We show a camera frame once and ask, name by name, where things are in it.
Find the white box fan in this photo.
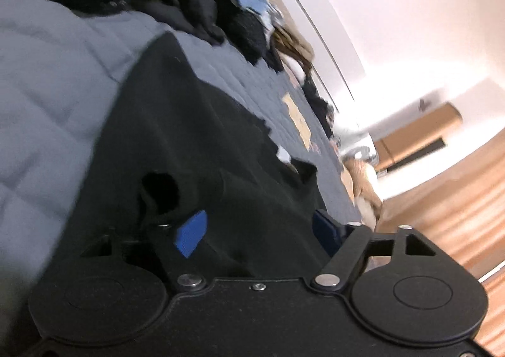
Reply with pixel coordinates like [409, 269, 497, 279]
[339, 132, 382, 165]

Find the crumpled black garment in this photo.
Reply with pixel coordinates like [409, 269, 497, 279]
[302, 73, 336, 141]

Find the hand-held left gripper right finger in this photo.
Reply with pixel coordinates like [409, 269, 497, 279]
[311, 210, 450, 294]

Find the white headboard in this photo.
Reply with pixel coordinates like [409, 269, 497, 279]
[265, 0, 368, 134]

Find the small black garment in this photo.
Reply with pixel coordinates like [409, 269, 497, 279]
[264, 50, 285, 74]

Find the black sweatshirt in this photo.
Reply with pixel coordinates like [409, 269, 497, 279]
[83, 32, 356, 279]

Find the charcoal thin garment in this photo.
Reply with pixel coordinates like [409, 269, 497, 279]
[142, 0, 226, 46]

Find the white grey garment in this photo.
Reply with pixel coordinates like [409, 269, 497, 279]
[260, 6, 285, 35]

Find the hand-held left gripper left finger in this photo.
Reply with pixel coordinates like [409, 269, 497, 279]
[81, 209, 208, 292]

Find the grey quilted bedspread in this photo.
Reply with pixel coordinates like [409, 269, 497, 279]
[0, 0, 356, 342]

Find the beige wicker pillow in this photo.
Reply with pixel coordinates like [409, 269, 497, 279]
[343, 158, 386, 224]

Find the khaki folded garment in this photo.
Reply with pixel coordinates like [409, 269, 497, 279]
[272, 22, 317, 78]

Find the rolled bamboo mat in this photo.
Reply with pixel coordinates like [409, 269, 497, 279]
[373, 102, 463, 173]

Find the small navy dotted garment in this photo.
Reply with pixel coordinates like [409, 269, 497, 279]
[227, 10, 269, 64]

